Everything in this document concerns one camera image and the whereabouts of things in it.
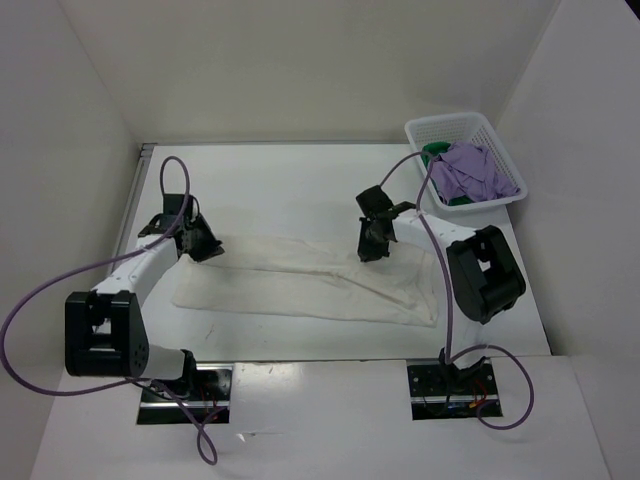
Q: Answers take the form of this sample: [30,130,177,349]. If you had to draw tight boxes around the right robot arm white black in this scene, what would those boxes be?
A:
[356,185,526,393]

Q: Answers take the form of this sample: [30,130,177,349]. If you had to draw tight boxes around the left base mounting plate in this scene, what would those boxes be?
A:
[136,365,233,426]

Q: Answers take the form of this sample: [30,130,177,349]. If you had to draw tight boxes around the white plastic basket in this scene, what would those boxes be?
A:
[404,112,528,212]

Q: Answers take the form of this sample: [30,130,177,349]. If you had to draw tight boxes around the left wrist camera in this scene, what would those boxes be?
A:
[161,193,194,229]

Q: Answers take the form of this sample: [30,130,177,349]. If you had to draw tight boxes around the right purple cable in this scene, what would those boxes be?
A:
[379,149,536,431]

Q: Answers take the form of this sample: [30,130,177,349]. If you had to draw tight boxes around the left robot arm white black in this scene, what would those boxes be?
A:
[65,213,224,400]

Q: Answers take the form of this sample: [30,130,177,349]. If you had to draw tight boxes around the purple cable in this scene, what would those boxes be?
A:
[379,149,536,431]
[0,156,224,466]

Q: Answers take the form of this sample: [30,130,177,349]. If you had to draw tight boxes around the white t shirt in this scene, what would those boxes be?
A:
[172,236,438,328]

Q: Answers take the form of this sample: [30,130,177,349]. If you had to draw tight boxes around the aluminium table edge rail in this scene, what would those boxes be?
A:
[113,143,156,256]

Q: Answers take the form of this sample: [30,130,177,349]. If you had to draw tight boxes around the green shirt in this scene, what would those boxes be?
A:
[422,142,472,206]

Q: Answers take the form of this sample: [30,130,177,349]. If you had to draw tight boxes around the purple shirt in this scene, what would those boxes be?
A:
[431,142,520,205]

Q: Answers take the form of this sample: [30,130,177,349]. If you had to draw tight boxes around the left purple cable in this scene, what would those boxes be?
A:
[0,156,224,466]

